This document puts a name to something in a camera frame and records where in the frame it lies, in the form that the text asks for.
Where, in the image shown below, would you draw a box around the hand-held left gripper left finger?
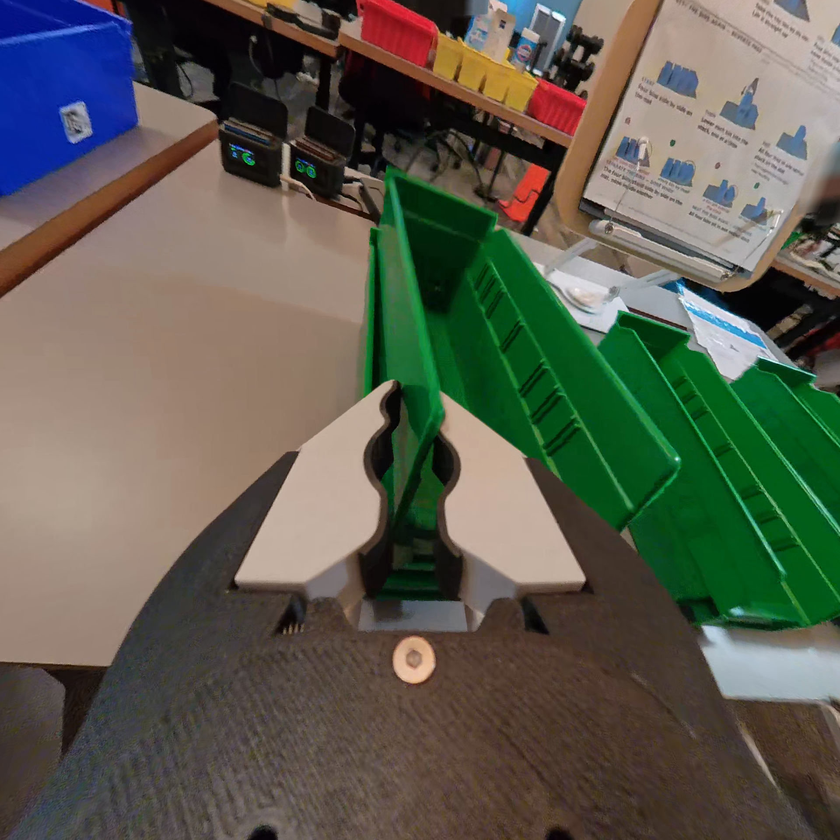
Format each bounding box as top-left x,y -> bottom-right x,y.
233,379 -> 404,618

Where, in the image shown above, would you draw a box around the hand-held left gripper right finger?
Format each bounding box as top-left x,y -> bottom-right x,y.
432,392 -> 588,621

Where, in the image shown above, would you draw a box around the brown edged side desk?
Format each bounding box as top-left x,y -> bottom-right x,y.
0,82 -> 219,298

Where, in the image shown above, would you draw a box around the blue white paper sheets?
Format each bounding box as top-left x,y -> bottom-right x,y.
678,284 -> 770,383

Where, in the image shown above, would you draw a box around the orange plastic object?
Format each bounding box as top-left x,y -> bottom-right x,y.
508,164 -> 551,225

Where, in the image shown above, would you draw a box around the black battery charger case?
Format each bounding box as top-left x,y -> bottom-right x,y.
289,106 -> 357,198
218,82 -> 288,188

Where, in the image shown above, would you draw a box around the wooden board document stand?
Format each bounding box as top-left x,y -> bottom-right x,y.
543,0 -> 840,317

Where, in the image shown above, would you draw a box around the red plastic bin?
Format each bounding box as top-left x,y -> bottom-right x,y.
528,79 -> 587,135
361,0 -> 439,67

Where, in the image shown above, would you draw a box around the wooden workbench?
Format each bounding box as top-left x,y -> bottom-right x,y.
340,29 -> 577,148
210,0 -> 342,60

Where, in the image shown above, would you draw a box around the black dumbbell rack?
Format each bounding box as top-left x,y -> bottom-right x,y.
558,26 -> 603,83

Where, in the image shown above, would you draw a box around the blue plastic bin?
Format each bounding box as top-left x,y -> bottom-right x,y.
0,0 -> 140,198

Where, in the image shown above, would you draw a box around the white charging cable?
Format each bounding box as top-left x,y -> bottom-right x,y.
280,143 -> 368,206

